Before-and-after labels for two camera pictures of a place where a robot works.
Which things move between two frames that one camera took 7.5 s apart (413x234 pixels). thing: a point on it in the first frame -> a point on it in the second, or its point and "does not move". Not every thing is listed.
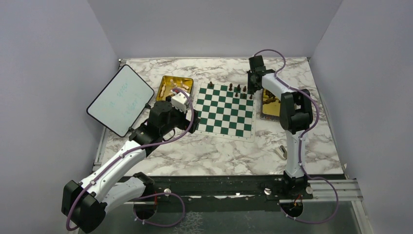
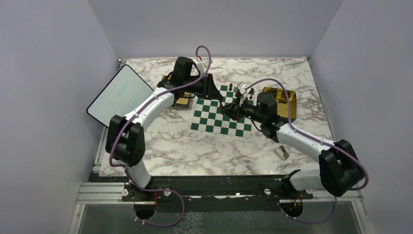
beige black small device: (281, 152) does not move
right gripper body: (251, 86) -> (245, 109)
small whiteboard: (121, 101) does not move
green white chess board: (226, 110) does not move
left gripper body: (186, 123) -> (202, 87)
